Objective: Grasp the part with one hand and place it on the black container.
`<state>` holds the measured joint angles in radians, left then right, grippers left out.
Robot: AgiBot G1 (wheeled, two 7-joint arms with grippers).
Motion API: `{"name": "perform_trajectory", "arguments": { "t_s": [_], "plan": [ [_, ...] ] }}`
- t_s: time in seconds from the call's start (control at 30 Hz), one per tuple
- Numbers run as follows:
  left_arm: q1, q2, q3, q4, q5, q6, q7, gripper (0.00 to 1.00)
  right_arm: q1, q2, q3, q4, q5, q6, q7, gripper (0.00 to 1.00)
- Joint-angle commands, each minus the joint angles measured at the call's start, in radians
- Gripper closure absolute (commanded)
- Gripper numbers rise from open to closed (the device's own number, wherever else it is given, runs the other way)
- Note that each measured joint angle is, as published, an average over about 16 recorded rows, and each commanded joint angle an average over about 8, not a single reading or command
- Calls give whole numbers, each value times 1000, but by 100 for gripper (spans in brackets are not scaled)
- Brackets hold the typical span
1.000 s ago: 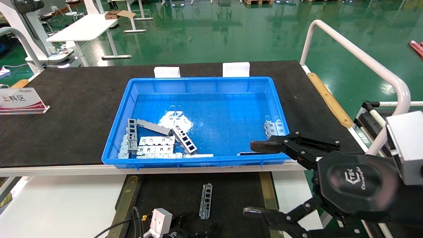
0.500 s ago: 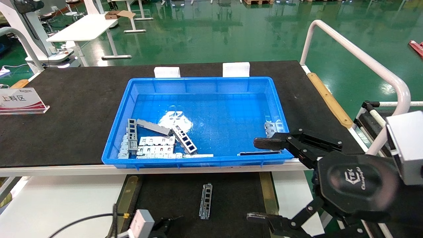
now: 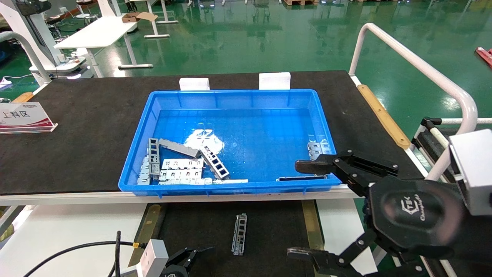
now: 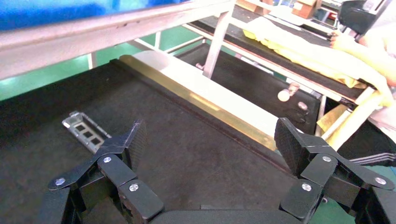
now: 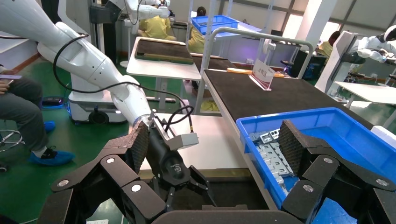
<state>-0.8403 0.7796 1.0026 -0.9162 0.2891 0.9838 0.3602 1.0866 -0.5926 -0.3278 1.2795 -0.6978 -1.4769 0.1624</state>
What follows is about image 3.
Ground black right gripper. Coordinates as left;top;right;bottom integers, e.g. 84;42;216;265
286;149;467;277

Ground flat perforated metal plate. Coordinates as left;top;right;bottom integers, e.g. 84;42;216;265
159;169;203;180
161;159;204;170

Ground tabbed metal bracket stack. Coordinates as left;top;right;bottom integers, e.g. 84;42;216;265
307;141;331;160

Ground black roller frame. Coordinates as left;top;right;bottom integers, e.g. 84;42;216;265
411;117;492;181

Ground small stacked metal pieces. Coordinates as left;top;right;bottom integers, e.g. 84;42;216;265
137;156;151;185

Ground blue plastic bin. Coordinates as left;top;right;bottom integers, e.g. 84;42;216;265
118;89;343;197

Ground white tubular railing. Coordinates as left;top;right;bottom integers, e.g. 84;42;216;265
348;22;479;181
0;31;52;84

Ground red white acrylic sign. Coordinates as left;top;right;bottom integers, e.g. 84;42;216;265
0;102;58;134

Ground open cardboard box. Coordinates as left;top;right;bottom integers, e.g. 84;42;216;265
122;12;158;23

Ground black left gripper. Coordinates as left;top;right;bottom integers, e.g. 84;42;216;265
160;246;214;277

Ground white workbench frame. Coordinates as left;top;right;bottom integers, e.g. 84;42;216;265
0;185;360;205

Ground white foam block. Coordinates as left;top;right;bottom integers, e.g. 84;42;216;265
180;78;210;91
259;72;291;90

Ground black round stool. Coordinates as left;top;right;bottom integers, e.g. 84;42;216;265
45;13;68;39

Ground black flat container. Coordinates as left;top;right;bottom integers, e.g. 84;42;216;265
146;200;319;277

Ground white desk frame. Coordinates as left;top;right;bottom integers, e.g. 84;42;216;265
144;0;179;39

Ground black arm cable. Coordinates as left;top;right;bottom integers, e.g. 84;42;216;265
23;231;148;277

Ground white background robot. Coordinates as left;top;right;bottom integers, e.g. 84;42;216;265
0;0;87;79

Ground red object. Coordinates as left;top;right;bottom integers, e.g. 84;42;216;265
476;46;492;69

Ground white background table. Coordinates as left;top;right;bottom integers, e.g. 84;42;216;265
54;15;154;78

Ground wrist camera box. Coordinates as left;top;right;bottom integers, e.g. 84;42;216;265
127;239;170;277
449;129;492;216

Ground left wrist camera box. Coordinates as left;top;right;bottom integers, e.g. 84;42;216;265
127;239;170;277

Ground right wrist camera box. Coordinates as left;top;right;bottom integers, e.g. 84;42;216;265
449;129;492;216

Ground windowed metal bracket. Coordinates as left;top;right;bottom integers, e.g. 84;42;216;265
232;214;248;256
199;145;230;180
148;138;160;178

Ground dark long metal strip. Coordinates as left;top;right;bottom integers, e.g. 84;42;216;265
276;175;327;182

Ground long plain metal plate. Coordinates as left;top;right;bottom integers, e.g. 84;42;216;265
158;138;201;159

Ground thin metal strip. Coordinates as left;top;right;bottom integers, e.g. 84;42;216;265
158;179;249;185

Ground black table mat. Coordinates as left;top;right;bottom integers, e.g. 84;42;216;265
0;70;425;195

